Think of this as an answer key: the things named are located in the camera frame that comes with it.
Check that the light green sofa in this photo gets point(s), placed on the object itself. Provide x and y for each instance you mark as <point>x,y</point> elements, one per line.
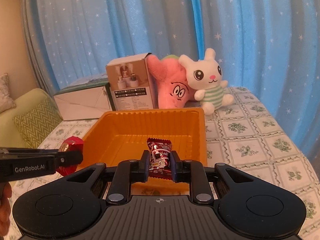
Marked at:
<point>10,136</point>

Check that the green floral tablecloth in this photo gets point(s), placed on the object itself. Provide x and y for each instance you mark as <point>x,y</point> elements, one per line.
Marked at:
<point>243,135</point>

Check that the pink star plush toy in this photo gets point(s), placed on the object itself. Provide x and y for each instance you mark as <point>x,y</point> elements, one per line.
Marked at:
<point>172,86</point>

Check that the brown product cardboard box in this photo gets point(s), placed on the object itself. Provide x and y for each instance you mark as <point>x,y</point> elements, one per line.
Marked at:
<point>131,85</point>

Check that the person's left hand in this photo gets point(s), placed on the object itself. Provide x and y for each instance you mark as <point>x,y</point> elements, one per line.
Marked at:
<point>5,209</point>

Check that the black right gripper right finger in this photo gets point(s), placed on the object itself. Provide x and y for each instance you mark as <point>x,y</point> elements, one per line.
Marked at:
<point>191,172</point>

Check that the white bunny plush toy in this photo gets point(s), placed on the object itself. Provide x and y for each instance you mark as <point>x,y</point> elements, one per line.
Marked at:
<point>205,77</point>

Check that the red round snack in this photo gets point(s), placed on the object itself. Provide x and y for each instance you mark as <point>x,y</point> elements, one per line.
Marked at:
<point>70,144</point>

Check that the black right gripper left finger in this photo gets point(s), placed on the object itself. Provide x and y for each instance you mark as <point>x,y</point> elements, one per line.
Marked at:
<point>127,173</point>

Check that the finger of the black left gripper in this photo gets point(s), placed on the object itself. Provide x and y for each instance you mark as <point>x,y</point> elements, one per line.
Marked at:
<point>69,158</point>

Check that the blue star curtain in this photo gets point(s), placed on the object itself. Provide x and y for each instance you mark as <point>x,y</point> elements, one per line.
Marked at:
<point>270,47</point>

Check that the white flat cardboard box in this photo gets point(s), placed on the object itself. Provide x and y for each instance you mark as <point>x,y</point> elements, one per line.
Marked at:
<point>86,98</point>

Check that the green chevron cushion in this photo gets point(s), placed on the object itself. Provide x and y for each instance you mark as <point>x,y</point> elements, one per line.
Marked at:
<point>36,124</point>

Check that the orange plastic tray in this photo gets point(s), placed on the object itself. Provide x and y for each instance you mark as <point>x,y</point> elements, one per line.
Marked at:
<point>122,135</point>

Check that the dark red candy wrapper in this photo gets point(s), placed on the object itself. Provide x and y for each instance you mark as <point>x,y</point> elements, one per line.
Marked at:
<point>160,150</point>

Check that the grey quilted pillow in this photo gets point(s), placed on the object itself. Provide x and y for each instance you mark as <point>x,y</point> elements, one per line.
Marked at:
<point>6,102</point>

